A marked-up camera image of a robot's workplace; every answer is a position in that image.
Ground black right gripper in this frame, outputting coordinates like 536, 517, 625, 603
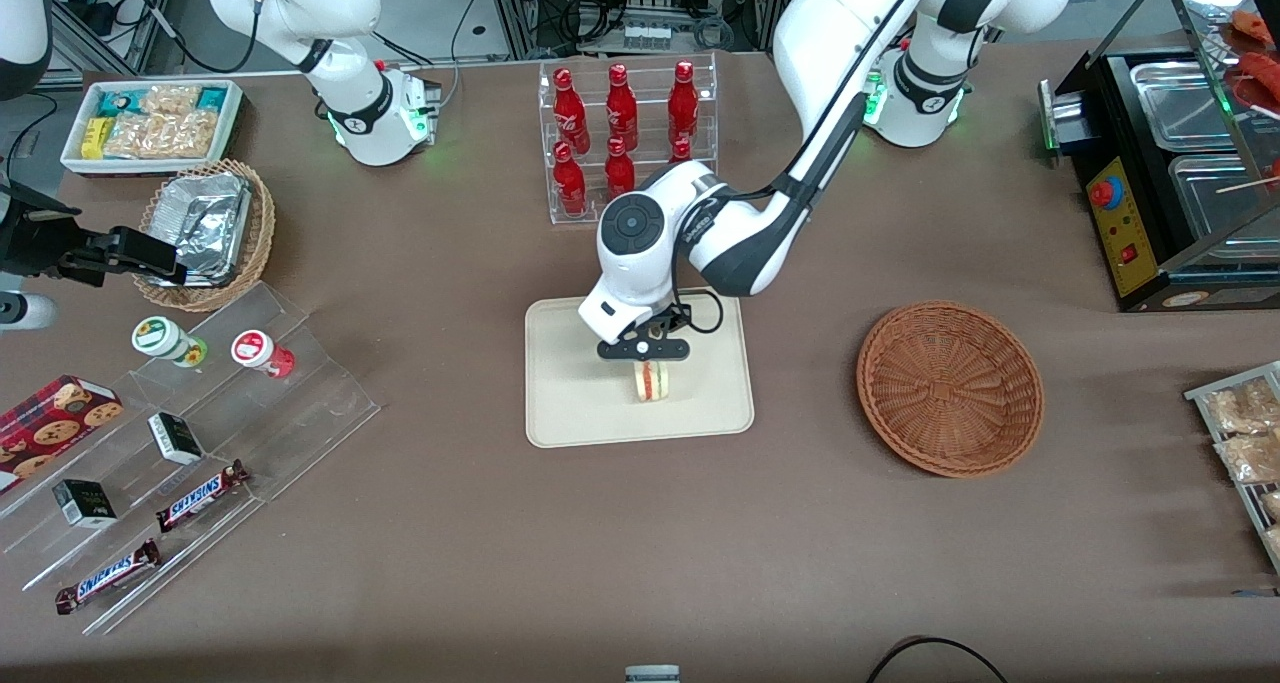
0, 183, 192, 288

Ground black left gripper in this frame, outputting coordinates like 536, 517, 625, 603
597, 306, 693, 374

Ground triangular sandwich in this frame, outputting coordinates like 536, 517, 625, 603
630, 360, 675, 405

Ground silver foil tray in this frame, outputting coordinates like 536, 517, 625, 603
145, 172, 252, 287

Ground beige plastic tray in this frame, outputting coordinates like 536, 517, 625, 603
524, 285, 756, 450

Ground light wicker basket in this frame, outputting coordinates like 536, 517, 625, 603
131, 158, 278, 313

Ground round brown wicker basket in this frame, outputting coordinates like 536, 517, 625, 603
856, 300, 1046, 480

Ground green lid cup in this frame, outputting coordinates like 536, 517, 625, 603
131, 316, 210, 370

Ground clear bag of crackers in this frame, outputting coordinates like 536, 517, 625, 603
104, 84, 219, 161

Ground red lid cup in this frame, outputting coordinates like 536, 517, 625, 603
230, 329, 297, 381

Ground white plastic snack bin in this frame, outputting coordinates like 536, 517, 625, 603
60, 78, 247, 178

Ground clear acrylic bottle rack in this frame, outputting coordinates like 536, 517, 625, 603
538, 51, 720, 227

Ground small black box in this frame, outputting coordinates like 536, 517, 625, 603
51, 478, 119, 531
147, 411, 205, 467

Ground red plaid cookie box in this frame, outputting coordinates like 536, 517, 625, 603
0, 374, 126, 495

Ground clear acrylic stepped display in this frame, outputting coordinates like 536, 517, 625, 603
0, 281, 384, 637

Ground snickers chocolate bar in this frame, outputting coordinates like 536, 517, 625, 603
154, 459, 252, 535
54, 537, 162, 616

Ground black food warmer machine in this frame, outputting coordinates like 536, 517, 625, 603
1038, 0, 1280, 314

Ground steel warmer pan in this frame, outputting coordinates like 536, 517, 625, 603
1128, 58, 1239, 153
1167, 153, 1280, 241

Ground clear bag of pastry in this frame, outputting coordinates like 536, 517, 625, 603
1214, 433, 1280, 486
1204, 377, 1280, 436

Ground red sausage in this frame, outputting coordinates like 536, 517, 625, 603
1228, 8, 1280, 50
1238, 51, 1280, 114

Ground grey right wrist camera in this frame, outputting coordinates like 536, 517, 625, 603
0, 293, 59, 332

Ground black cable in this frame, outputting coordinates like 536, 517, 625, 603
864, 635, 1012, 683

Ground grey wire rack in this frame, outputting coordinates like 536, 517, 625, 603
1184, 360, 1280, 575

